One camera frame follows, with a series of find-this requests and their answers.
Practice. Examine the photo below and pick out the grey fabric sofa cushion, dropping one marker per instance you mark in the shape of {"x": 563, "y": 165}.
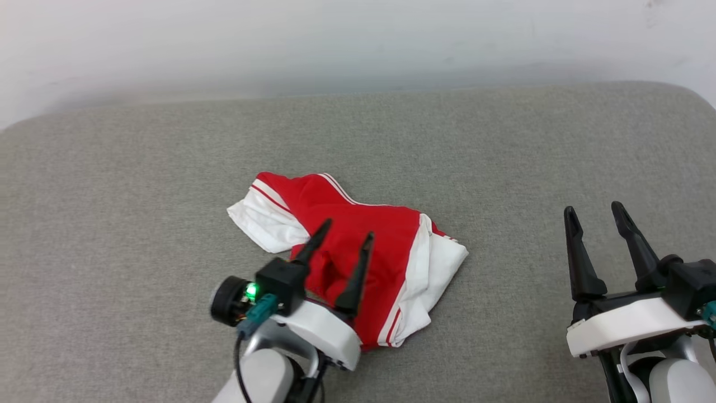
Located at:
{"x": 112, "y": 224}

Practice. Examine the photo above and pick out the teal right camera connector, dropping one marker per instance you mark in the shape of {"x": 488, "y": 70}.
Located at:
{"x": 711, "y": 313}

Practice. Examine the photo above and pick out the teal left camera connector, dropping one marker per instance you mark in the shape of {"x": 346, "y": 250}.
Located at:
{"x": 258, "y": 313}

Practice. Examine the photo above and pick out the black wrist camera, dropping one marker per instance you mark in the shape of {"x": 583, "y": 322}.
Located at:
{"x": 691, "y": 285}
{"x": 282, "y": 282}

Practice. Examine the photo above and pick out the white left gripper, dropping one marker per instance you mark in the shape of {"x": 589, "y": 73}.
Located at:
{"x": 327, "y": 333}

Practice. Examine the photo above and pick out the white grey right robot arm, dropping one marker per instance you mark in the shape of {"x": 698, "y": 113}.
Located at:
{"x": 665, "y": 375}

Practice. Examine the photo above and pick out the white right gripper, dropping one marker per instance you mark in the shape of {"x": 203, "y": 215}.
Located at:
{"x": 626, "y": 324}

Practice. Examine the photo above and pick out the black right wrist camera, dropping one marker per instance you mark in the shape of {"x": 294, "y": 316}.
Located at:
{"x": 691, "y": 285}

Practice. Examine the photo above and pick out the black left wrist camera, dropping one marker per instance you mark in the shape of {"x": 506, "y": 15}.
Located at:
{"x": 282, "y": 282}

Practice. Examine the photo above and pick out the teal camera connector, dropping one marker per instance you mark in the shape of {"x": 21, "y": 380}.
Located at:
{"x": 258, "y": 313}
{"x": 711, "y": 313}

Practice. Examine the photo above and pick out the red and white garment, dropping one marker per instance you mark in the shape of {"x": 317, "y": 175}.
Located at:
{"x": 386, "y": 235}

